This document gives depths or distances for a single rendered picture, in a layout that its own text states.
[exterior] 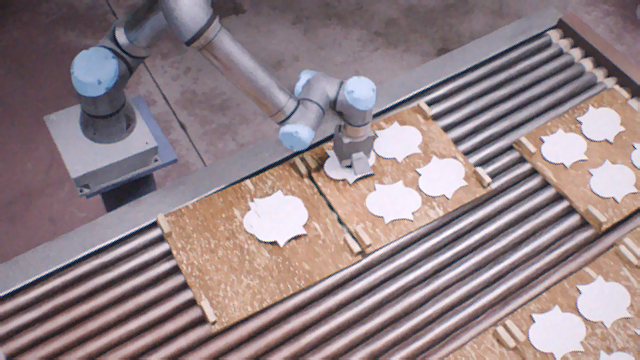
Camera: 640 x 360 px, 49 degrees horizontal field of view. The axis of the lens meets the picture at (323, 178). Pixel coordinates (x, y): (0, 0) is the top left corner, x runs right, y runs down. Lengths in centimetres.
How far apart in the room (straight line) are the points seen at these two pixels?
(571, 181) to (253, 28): 205
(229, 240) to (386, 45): 202
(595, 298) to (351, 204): 65
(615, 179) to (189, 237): 117
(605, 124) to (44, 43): 261
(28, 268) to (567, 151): 147
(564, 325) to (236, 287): 79
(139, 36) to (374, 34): 198
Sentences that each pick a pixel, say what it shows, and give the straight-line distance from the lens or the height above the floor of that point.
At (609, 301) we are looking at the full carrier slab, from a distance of 188.
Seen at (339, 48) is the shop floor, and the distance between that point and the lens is 355.
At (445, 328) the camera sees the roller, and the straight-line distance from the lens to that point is 175.
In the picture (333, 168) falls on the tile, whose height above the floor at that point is 95.
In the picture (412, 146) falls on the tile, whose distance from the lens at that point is 198.
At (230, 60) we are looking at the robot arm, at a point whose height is 138.
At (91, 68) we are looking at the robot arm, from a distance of 185.
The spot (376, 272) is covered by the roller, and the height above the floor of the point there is 92.
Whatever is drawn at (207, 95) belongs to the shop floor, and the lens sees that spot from 333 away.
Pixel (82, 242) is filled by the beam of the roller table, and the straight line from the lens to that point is 187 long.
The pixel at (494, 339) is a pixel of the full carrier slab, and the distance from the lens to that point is 175.
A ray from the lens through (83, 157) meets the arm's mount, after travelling 196.
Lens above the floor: 249
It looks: 55 degrees down
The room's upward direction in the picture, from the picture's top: 6 degrees clockwise
